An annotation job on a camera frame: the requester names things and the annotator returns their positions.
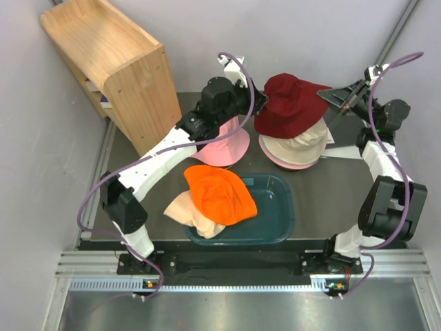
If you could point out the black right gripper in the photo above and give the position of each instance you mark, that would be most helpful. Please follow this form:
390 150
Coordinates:
347 98

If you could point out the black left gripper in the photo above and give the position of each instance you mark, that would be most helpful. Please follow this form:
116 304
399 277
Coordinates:
260 99

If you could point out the dark red bucket hat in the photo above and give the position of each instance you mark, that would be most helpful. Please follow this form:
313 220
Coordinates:
293 107

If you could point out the turquoise bucket hat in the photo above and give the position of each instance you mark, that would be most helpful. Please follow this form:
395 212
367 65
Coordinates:
263 147

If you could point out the beige bucket hat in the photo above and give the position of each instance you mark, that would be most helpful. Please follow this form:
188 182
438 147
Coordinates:
303 149

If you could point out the light pink bucket hat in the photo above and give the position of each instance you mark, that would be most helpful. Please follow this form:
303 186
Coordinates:
291 166

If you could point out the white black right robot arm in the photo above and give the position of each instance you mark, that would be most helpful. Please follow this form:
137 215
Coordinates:
392 208

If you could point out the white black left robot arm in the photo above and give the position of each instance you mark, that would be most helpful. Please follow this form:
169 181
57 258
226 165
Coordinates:
122 191

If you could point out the teal plastic basin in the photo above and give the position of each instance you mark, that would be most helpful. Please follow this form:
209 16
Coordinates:
274 222

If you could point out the orange bucket hat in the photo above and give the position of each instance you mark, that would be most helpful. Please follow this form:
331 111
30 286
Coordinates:
220 194

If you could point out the peach bucket hat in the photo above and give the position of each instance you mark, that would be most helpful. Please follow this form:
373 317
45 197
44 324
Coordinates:
183 210

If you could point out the wooden shelf unit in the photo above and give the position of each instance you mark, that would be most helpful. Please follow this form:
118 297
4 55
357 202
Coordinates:
129 66

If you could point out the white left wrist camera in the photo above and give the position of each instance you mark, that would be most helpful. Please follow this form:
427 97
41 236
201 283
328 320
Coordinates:
233 72

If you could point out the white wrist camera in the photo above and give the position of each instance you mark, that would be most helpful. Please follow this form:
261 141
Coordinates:
233 72
372 73

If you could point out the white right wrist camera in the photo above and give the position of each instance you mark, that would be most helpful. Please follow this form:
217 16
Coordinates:
372 73

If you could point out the gold wire hat stand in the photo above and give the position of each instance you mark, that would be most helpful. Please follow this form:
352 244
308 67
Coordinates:
226 166

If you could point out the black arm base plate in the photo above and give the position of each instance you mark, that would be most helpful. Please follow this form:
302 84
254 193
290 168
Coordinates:
174 263

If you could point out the aluminium frame rail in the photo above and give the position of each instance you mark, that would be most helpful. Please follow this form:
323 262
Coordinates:
104 289

